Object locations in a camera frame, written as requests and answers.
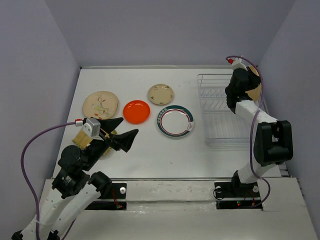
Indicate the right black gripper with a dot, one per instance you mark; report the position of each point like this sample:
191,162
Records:
255,79

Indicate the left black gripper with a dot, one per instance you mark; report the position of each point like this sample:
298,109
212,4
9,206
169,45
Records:
125,140

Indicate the plain tan plate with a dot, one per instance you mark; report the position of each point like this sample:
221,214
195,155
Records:
255,93

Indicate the orange plate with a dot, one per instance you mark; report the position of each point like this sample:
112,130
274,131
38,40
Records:
136,112

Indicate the beige bird pattern plate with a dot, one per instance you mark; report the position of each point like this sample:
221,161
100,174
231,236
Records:
101,105

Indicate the yellow woven pattern plate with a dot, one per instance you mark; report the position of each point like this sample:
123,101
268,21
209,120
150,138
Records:
82,140

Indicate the small cream plate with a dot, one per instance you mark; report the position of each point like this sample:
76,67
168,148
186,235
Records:
160,94

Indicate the green rimmed white plate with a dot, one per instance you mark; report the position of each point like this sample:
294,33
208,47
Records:
175,121

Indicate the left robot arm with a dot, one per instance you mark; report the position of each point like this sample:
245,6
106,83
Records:
73,190

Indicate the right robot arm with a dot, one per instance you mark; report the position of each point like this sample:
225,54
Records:
271,141

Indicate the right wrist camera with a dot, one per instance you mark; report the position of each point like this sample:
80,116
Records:
236,62

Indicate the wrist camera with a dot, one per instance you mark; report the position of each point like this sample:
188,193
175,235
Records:
91,128
236,62

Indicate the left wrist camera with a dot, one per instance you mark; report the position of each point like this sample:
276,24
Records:
91,128

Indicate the white wire dish rack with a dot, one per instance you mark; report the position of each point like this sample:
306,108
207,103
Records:
220,124

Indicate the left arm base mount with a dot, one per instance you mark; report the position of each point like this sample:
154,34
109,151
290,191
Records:
114,200

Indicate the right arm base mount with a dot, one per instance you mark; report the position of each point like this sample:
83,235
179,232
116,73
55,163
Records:
229,198

